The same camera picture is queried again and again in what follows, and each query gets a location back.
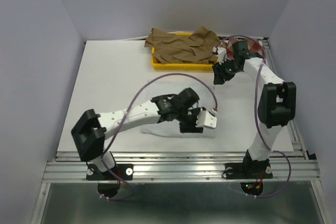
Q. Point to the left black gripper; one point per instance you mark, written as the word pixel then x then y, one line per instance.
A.
pixel 189 128

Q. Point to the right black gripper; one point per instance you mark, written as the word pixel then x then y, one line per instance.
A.
pixel 219 74

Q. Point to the white skirt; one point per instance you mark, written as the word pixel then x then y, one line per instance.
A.
pixel 173 86

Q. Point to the brown skirt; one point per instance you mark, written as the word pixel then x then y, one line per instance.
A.
pixel 196 48

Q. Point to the red plaid skirt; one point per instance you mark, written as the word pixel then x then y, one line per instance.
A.
pixel 252 47

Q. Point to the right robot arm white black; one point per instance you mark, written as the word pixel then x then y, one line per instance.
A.
pixel 274 107

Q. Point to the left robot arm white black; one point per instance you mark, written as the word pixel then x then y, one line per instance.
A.
pixel 92 129

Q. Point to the yellow plastic tray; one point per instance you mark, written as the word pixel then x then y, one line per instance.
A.
pixel 177 66

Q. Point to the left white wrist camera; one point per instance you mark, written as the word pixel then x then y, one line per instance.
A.
pixel 206 119

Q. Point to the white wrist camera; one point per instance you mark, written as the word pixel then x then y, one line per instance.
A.
pixel 206 119
pixel 220 53

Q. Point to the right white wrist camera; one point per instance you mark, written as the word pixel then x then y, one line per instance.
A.
pixel 220 53

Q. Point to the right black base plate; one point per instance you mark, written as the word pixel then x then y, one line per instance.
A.
pixel 243 171

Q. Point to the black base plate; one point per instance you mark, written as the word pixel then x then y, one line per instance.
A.
pixel 124 171
pixel 243 171

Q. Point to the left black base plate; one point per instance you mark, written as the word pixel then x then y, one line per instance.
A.
pixel 124 171

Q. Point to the aluminium frame rail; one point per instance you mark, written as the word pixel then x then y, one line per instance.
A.
pixel 174 167

